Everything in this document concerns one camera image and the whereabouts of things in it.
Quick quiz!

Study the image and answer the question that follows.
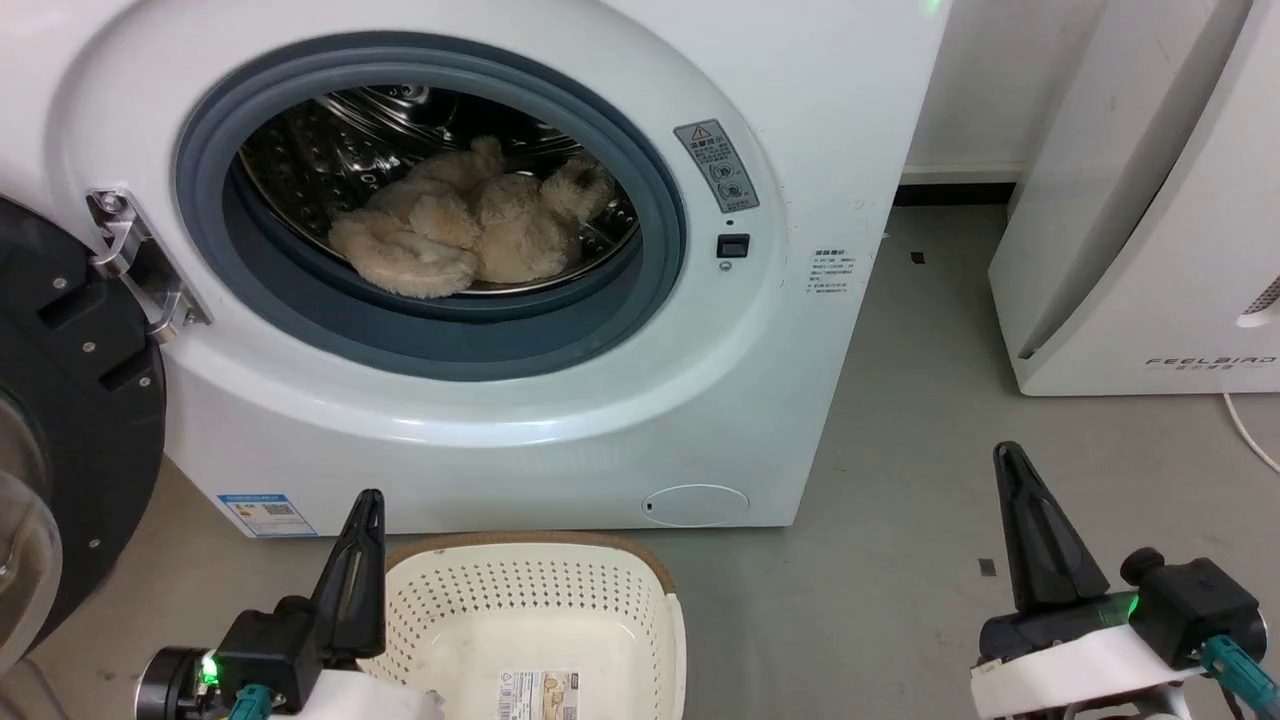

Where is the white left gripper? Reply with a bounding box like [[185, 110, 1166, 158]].
[[268, 488, 447, 720]]

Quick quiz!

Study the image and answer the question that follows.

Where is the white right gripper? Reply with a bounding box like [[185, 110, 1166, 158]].
[[970, 441, 1203, 719]]

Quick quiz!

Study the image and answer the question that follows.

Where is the beige fluffy plush garment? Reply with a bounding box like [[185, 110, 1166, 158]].
[[328, 136, 616, 299]]

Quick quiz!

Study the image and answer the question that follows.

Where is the white perforated laundry basket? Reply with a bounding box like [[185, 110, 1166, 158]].
[[355, 531, 689, 720]]

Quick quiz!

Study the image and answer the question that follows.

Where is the white front-load washing machine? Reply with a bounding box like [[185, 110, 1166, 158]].
[[0, 0, 953, 541]]

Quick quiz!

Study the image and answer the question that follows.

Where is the blue energy label sticker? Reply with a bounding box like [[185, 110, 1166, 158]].
[[216, 491, 320, 540]]

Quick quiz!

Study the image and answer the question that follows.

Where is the paper label sticker with barcode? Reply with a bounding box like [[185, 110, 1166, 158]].
[[496, 669, 582, 720]]

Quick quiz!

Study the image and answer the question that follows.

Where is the grey rubber door gasket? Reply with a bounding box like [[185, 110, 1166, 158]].
[[174, 45, 689, 383]]

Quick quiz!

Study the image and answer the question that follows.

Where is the white Feelbird appliance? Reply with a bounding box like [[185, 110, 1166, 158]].
[[988, 0, 1280, 398]]

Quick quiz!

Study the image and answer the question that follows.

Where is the black round washer door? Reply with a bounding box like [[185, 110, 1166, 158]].
[[0, 195, 168, 666]]

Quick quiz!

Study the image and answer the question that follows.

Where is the round white filter cover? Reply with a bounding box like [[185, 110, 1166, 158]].
[[640, 483, 751, 529]]

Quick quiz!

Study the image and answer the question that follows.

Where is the metal door hinge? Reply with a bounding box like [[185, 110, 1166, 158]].
[[85, 187, 213, 347]]

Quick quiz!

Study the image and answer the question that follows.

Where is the steel washer drum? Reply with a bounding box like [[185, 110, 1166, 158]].
[[238, 85, 641, 298]]

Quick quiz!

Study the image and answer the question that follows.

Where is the grey warning sticker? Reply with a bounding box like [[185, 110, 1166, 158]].
[[673, 119, 761, 215]]

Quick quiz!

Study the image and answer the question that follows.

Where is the teal right camera cable plug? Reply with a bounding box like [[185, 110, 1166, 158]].
[[1200, 634, 1280, 717]]

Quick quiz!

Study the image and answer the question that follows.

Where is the white power cable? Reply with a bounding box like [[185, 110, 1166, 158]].
[[1221, 391, 1280, 475]]

